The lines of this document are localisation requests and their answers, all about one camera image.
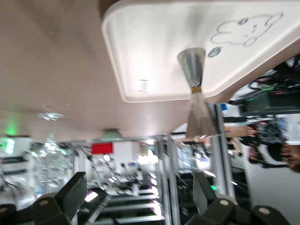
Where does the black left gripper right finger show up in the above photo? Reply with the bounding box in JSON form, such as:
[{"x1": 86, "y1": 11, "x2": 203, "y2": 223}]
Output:
[{"x1": 187, "y1": 172, "x2": 235, "y2": 225}]

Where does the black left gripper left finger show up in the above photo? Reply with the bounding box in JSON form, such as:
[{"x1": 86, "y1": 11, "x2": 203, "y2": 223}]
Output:
[{"x1": 31, "y1": 172, "x2": 88, "y2": 225}]

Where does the steel double jigger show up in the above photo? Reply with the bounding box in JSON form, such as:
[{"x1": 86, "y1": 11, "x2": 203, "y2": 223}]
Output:
[{"x1": 177, "y1": 47, "x2": 218, "y2": 138}]

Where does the clear wine glass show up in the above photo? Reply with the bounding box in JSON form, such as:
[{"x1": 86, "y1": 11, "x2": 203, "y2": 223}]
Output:
[{"x1": 37, "y1": 110, "x2": 65, "y2": 155}]

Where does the red sign board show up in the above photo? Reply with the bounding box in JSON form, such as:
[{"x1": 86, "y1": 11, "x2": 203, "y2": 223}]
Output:
[{"x1": 91, "y1": 143, "x2": 113, "y2": 155}]

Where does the pale green bowl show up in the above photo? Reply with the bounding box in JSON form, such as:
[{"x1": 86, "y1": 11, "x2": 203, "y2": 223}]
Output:
[{"x1": 102, "y1": 128, "x2": 122, "y2": 141}]

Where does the blurred background person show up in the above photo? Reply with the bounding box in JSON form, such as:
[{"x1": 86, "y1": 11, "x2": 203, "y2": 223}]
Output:
[{"x1": 247, "y1": 121, "x2": 300, "y2": 174}]

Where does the black equipment rack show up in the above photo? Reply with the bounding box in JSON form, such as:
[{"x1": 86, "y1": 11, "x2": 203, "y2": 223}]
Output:
[{"x1": 229, "y1": 53, "x2": 300, "y2": 118}]

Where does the white rabbit print tray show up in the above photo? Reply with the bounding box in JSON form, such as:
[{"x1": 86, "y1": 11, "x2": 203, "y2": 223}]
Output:
[{"x1": 101, "y1": 0, "x2": 300, "y2": 103}]

